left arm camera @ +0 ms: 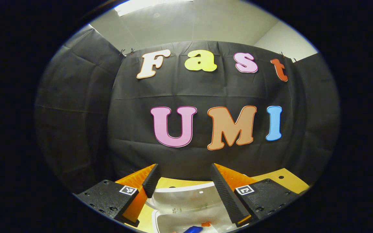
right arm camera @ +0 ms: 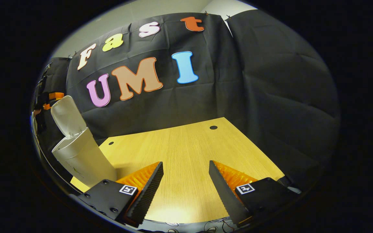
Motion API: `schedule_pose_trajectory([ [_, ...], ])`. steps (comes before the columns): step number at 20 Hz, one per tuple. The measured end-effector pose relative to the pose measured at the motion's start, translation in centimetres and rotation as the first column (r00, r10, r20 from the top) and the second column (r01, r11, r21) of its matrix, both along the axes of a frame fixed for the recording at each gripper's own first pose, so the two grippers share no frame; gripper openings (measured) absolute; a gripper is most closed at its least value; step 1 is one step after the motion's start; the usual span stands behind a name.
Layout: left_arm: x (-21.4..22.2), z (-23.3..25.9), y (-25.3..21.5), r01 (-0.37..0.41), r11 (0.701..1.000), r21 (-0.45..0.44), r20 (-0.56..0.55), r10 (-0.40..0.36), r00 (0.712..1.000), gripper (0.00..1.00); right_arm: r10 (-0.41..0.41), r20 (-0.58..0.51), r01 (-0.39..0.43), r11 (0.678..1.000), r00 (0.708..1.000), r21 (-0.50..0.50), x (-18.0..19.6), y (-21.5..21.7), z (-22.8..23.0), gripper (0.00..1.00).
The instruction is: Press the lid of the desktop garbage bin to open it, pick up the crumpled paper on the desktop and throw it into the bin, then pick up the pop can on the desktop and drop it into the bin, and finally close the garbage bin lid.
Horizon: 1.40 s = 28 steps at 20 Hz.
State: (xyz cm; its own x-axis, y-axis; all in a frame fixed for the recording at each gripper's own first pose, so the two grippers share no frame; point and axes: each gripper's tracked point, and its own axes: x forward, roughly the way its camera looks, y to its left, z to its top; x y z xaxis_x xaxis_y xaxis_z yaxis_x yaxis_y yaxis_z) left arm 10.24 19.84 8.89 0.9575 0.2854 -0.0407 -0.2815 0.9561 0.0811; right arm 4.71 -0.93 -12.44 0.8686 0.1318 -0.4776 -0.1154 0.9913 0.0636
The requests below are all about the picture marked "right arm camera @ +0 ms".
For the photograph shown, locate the wooden desktop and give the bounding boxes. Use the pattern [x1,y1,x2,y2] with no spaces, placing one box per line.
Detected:
[71,117,286,224]

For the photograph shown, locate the thin loose wires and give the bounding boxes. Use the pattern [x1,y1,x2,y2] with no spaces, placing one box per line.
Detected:
[141,217,240,233]

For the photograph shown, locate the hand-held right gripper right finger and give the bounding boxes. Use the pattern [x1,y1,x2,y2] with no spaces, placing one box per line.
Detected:
[209,160,299,227]

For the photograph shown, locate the white desktop garbage bin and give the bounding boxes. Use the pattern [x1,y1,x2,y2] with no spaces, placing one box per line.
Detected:
[51,95,117,188]

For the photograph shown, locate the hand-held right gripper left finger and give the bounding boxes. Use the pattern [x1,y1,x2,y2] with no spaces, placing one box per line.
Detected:
[78,161,164,228]

